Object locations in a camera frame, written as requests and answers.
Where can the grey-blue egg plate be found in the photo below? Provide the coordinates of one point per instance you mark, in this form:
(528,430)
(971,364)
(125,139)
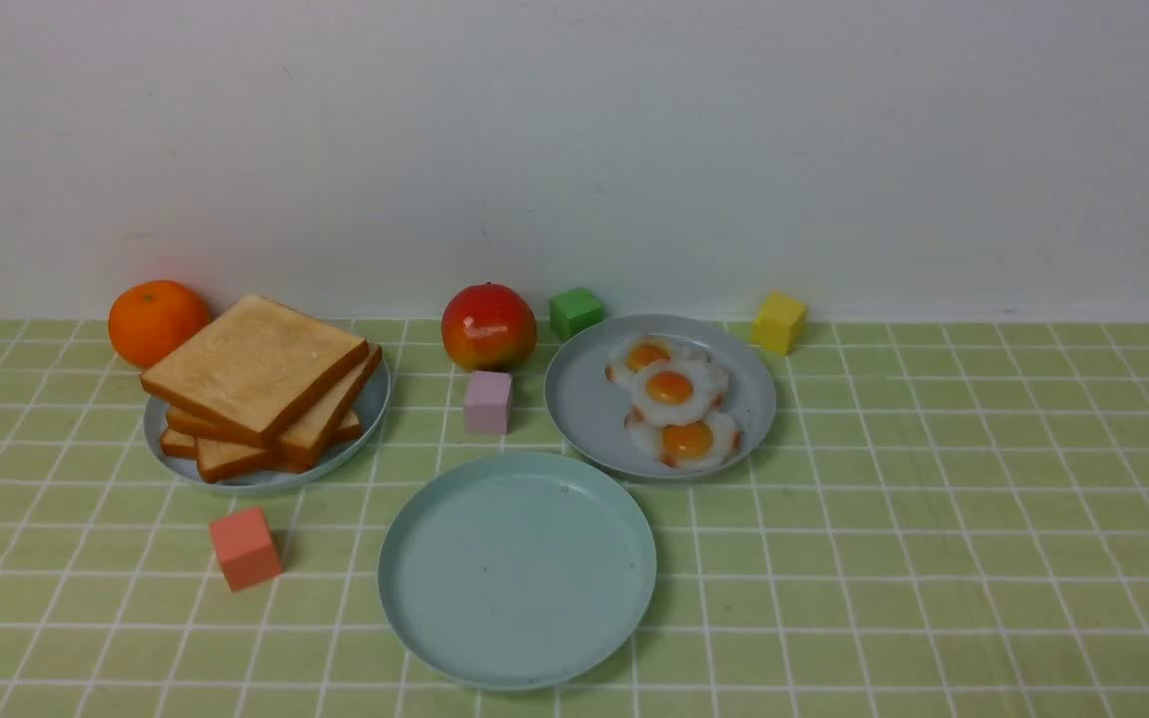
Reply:
(590,412)

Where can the orange fruit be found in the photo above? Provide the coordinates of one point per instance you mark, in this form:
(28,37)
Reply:
(151,320)

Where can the yellow cube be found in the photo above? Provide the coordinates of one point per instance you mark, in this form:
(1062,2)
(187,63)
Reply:
(779,323)

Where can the green cube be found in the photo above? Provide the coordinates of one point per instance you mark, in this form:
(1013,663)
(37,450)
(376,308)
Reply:
(574,311)

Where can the fried egg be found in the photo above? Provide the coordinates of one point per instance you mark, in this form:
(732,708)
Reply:
(706,444)
(631,355)
(677,392)

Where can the red apple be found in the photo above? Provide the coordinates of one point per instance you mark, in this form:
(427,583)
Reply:
(488,327)

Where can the grey-blue bread plate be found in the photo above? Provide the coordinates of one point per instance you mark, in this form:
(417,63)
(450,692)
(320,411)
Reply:
(170,449)

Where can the salmon red cube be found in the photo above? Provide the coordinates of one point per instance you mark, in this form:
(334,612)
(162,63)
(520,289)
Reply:
(245,549)

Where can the pink-lilac cube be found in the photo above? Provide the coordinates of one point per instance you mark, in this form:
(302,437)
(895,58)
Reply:
(487,405)

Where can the light teal empty plate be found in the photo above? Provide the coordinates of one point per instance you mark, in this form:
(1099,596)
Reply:
(517,571)

